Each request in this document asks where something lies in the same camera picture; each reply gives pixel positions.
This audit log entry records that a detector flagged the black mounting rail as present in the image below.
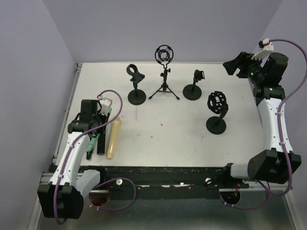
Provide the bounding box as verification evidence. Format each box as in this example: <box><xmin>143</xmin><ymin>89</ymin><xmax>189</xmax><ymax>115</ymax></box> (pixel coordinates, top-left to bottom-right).
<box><xmin>78</xmin><ymin>166</ymin><xmax>249</xmax><ymax>200</ymax></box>

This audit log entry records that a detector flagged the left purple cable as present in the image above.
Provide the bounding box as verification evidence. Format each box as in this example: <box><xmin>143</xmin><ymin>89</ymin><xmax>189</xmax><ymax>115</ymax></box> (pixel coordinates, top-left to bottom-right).
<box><xmin>54</xmin><ymin>90</ymin><xmax>137</xmax><ymax>225</ymax></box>

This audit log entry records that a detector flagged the small black microphone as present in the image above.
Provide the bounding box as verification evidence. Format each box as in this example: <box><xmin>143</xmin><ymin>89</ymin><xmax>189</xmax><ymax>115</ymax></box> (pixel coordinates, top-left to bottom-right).
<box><xmin>86</xmin><ymin>151</ymin><xmax>93</xmax><ymax>160</ymax></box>

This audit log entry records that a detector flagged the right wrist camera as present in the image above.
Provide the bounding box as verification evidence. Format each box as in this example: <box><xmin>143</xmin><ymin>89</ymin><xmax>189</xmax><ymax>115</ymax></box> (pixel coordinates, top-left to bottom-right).
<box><xmin>251</xmin><ymin>38</ymin><xmax>274</xmax><ymax>60</ymax></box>

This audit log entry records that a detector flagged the teal microphone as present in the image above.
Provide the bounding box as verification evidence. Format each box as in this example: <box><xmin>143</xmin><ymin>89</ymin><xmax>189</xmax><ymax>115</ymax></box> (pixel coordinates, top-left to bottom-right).
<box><xmin>86</xmin><ymin>106</ymin><xmax>113</xmax><ymax>154</ymax></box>

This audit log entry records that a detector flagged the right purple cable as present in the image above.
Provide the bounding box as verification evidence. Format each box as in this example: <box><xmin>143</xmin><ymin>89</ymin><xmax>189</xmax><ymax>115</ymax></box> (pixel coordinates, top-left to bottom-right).
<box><xmin>220</xmin><ymin>38</ymin><xmax>307</xmax><ymax>209</ymax></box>

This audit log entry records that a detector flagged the purple cable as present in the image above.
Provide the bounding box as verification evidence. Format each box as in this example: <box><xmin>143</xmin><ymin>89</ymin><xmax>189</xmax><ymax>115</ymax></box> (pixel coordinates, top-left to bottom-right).
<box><xmin>220</xmin><ymin>38</ymin><xmax>307</xmax><ymax>209</ymax></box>
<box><xmin>54</xmin><ymin>90</ymin><xmax>137</xmax><ymax>225</ymax></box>

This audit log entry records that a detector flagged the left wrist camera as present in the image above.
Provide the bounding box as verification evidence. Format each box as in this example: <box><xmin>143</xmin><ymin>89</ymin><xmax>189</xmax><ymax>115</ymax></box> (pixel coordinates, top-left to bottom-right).
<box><xmin>98</xmin><ymin>97</ymin><xmax>112</xmax><ymax>115</ymax></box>

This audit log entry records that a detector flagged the black tripod microphone stand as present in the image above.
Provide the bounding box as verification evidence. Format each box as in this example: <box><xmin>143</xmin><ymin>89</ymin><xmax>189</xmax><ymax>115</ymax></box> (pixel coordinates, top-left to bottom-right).
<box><xmin>149</xmin><ymin>45</ymin><xmax>180</xmax><ymax>100</ymax></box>

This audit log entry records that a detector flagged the gold microphone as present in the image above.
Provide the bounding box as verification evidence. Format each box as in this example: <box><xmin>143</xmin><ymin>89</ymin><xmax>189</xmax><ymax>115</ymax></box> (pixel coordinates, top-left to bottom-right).
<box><xmin>107</xmin><ymin>116</ymin><xmax>121</xmax><ymax>160</ymax></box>

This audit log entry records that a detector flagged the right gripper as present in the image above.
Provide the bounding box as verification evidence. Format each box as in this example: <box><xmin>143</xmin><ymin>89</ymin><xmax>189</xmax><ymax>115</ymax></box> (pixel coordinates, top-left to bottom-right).
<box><xmin>223</xmin><ymin>51</ymin><xmax>266</xmax><ymax>84</ymax></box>

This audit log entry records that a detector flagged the round base microphone stand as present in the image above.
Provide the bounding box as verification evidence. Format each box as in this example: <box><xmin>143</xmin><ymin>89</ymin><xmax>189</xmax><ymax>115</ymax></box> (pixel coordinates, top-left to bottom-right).
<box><xmin>126</xmin><ymin>64</ymin><xmax>146</xmax><ymax>105</ymax></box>

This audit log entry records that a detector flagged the black glitter microphone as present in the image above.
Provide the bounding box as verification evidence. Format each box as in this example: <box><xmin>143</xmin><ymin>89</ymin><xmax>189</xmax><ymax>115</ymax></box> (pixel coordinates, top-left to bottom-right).
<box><xmin>96</xmin><ymin>133</ymin><xmax>106</xmax><ymax>155</ymax></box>

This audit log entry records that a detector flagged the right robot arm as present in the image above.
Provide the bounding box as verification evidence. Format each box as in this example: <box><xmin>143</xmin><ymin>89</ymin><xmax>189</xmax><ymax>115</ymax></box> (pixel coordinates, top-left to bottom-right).
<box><xmin>221</xmin><ymin>52</ymin><xmax>302</xmax><ymax>188</ymax></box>

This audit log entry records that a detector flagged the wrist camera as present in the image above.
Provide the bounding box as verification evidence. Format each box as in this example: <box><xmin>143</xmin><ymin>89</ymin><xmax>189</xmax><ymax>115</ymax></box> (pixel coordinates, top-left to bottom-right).
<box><xmin>251</xmin><ymin>38</ymin><xmax>274</xmax><ymax>60</ymax></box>
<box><xmin>98</xmin><ymin>97</ymin><xmax>112</xmax><ymax>115</ymax></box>

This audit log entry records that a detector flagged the edge microphone stand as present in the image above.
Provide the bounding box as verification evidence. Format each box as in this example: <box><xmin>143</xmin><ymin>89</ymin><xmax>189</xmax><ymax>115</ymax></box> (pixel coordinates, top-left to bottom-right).
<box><xmin>183</xmin><ymin>69</ymin><xmax>205</xmax><ymax>101</ymax></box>

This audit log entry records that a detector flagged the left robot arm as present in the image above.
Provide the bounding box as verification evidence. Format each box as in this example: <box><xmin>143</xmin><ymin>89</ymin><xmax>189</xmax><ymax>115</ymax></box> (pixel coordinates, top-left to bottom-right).
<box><xmin>37</xmin><ymin>98</ymin><xmax>112</xmax><ymax>219</ymax></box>

